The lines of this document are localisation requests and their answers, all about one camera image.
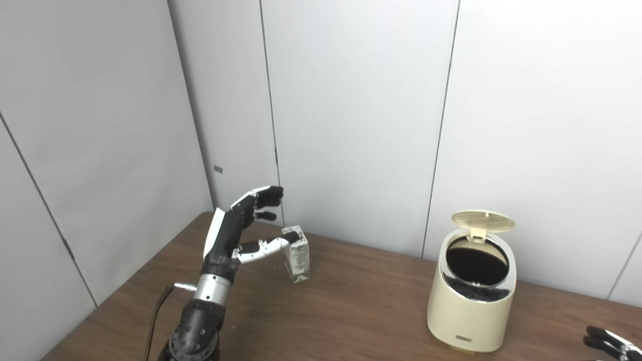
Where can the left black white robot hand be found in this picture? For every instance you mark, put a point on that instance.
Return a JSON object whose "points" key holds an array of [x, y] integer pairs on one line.
{"points": [[225, 240]]}

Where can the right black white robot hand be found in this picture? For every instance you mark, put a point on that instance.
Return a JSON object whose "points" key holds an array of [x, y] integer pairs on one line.
{"points": [[619, 348]]}

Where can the small white green milk carton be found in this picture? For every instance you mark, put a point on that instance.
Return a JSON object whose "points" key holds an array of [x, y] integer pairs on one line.
{"points": [[298, 261]]}

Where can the cream round bin lid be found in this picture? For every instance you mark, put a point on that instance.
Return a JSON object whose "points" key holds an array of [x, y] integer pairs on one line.
{"points": [[481, 220]]}

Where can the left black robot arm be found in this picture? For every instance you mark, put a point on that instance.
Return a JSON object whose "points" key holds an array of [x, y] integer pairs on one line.
{"points": [[200, 318]]}

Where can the cream-colored bin body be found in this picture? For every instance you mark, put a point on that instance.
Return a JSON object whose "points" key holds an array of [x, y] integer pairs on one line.
{"points": [[469, 311]]}

